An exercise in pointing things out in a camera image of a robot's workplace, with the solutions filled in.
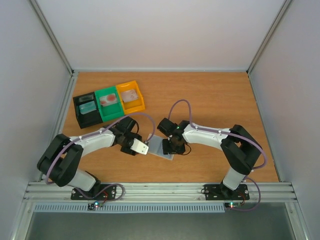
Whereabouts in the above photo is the beige card holder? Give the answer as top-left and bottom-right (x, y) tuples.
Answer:
(147, 135), (174, 161)

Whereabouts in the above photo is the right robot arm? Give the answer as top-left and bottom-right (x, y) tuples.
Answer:
(157, 118), (266, 200)

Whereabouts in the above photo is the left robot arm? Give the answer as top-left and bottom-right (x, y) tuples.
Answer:
(37, 117), (149, 199)

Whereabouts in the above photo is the card in yellow bin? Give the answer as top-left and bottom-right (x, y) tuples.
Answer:
(120, 89), (139, 103)

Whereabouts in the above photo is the red card in green bin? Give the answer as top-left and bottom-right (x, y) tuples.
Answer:
(99, 93), (118, 107)

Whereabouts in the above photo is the teal card in black bin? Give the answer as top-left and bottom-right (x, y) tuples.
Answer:
(78, 101), (97, 115)

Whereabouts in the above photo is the green plastic bin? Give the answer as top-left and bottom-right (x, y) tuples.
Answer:
(94, 86), (125, 122)

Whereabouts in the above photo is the yellow plastic bin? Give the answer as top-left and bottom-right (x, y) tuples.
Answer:
(115, 80), (146, 115)

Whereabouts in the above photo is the black plastic bin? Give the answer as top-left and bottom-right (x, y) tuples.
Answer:
(73, 92), (103, 129)

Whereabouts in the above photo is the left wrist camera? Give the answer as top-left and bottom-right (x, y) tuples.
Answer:
(130, 138), (149, 155)

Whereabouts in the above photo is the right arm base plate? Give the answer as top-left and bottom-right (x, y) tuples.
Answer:
(200, 183), (250, 201)

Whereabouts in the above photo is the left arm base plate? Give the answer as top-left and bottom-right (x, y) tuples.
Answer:
(70, 183), (117, 201)

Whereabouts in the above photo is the grey slotted cable duct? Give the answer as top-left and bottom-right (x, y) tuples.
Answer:
(33, 203), (225, 214)

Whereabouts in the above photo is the aluminium front rail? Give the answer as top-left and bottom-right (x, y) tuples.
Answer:
(23, 182), (298, 203)

